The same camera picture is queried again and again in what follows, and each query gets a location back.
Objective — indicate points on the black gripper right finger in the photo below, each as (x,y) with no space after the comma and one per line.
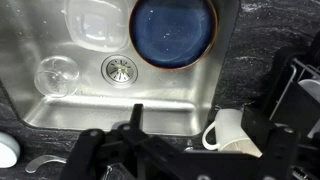
(276,146)

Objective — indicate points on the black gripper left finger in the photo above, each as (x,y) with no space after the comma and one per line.
(90,153)

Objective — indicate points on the black dish drying rack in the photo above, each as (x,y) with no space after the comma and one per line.
(293,100)

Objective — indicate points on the plain white mug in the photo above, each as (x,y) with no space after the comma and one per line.
(228,133)

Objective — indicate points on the clear curved plastic piece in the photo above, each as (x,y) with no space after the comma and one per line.
(40,161)

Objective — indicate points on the white plate in rack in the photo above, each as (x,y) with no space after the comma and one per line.
(311,89)

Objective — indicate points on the white rounded object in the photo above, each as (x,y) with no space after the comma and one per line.
(7,150)

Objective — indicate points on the clear drinking glass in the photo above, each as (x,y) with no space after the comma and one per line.
(56,76)

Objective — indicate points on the metal sink drain strainer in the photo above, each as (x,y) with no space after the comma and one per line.
(119,70)

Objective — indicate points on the stainless steel sink basin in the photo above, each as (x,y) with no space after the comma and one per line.
(173,96)

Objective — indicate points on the clear plastic square container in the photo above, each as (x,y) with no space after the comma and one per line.
(96,23)

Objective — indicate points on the blue glazed ceramic plate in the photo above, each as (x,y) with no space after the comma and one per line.
(173,31)

